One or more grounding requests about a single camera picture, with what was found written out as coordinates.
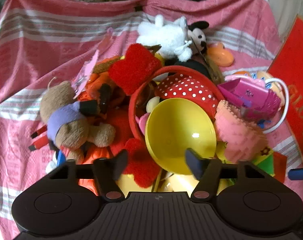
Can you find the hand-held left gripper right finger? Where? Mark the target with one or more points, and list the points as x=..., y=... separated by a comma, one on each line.
x=192, y=163

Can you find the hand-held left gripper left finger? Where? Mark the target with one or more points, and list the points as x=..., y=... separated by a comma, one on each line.
x=121, y=163

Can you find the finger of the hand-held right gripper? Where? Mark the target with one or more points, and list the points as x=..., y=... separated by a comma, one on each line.
x=301, y=174

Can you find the yellow plastic bowl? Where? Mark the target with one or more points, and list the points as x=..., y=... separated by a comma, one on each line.
x=176, y=127

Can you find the pink toy purse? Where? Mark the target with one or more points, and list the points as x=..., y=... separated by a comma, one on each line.
x=261, y=100

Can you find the red container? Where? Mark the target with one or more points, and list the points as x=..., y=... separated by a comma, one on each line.
x=299, y=67

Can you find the red fuzzy plush toy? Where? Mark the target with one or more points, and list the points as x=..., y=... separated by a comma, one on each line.
x=141, y=165

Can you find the yellow plastic toy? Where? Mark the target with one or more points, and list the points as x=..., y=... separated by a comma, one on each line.
x=181, y=183

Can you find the pink knitted plush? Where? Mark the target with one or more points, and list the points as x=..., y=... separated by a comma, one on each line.
x=236, y=135

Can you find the brown teddy bear purple shirt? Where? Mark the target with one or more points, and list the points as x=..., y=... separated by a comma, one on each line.
x=66, y=127

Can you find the red polka dot bow headband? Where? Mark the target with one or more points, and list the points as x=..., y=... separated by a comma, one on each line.
x=189, y=90

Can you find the red crayon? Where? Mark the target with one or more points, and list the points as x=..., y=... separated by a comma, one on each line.
x=39, y=132
x=40, y=143

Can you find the orange plush toy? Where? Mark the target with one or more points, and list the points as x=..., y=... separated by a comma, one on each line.
x=96, y=82

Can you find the red fuzzy plush block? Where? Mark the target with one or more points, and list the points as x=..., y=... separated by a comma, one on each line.
x=131, y=67

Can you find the pink paper card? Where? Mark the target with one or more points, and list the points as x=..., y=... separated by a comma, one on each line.
x=90, y=65

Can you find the pastel plastic toy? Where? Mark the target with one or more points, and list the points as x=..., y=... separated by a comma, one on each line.
x=266, y=76

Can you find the orange plastic egg toy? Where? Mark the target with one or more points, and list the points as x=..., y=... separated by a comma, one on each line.
x=220, y=56

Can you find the black and white mouse plush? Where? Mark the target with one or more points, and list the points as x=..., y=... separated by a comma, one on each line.
x=199, y=36

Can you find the white fluffy plush toy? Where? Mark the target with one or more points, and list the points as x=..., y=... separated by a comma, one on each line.
x=164, y=36

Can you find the pink striped blanket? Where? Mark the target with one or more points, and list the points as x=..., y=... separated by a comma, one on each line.
x=41, y=42

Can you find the white curtain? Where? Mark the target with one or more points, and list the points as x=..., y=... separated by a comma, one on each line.
x=286, y=2

